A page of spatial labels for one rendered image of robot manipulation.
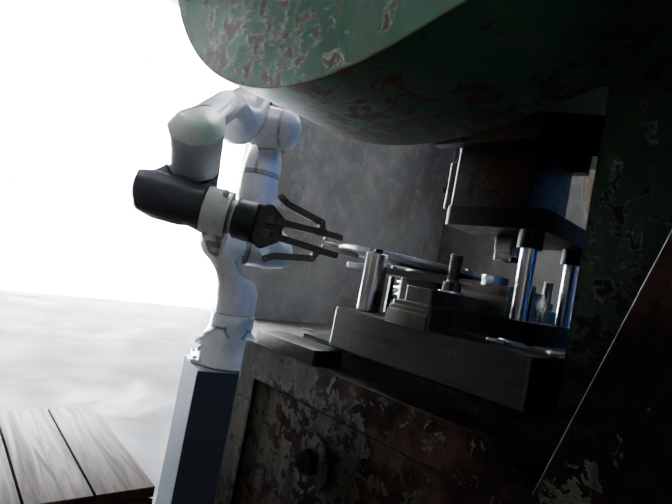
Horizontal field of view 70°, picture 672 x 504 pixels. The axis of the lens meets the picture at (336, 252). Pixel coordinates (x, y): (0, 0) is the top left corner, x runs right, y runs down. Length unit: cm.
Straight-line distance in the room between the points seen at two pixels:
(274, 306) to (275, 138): 514
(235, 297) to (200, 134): 55
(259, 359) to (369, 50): 52
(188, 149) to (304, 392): 46
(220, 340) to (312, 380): 65
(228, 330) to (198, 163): 54
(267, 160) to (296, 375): 74
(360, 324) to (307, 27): 39
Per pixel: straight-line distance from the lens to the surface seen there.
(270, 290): 623
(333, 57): 45
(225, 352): 131
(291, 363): 72
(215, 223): 86
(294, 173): 634
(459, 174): 81
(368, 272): 72
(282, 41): 53
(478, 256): 845
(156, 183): 88
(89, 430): 114
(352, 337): 69
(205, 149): 88
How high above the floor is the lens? 75
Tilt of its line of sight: 2 degrees up
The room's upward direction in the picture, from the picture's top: 11 degrees clockwise
